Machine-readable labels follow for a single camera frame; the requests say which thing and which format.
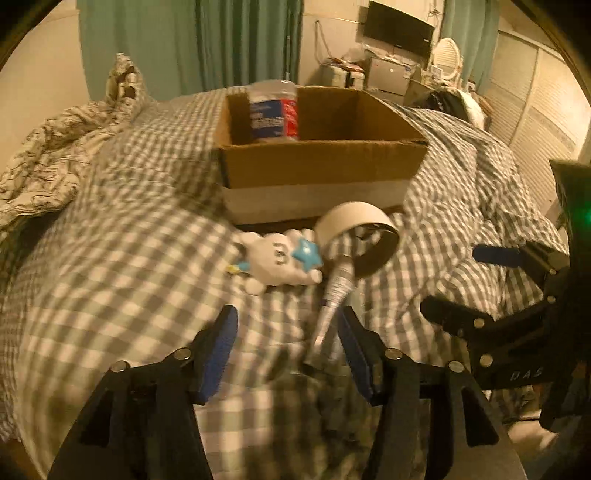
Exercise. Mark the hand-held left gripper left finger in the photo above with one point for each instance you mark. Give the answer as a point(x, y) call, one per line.
point(220, 353)

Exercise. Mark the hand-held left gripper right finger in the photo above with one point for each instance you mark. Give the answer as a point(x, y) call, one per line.
point(358, 355)

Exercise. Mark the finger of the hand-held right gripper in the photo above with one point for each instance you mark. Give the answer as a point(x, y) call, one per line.
point(496, 254)
point(455, 318)

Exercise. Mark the grey tube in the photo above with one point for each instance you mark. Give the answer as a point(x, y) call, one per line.
point(330, 307)

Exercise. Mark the white plush toy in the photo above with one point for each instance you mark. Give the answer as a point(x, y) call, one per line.
point(277, 263)

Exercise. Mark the white tape roll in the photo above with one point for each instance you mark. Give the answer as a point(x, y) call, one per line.
point(358, 240)

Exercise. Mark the cardboard box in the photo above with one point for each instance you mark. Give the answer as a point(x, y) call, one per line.
point(318, 152)

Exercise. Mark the clear plastic bottle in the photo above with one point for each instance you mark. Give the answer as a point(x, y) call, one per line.
point(273, 110)

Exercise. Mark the checkered bed blanket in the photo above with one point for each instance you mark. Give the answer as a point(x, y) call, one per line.
point(138, 254)

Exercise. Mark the white louvered wardrobe door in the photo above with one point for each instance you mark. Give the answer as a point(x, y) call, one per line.
point(538, 106)

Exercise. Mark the black bag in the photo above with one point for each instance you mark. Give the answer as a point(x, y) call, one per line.
point(443, 102)

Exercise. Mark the white round mirror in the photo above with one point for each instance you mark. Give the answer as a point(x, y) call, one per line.
point(447, 59)

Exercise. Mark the cluttered dresser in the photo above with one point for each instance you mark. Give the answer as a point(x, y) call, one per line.
point(369, 71)

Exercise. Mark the patterned crumpled quilt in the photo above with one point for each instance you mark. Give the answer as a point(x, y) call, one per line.
point(60, 152)

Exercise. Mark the green curtain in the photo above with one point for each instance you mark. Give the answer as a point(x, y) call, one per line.
point(194, 44)

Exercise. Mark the black wall television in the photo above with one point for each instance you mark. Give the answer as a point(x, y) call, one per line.
point(399, 28)

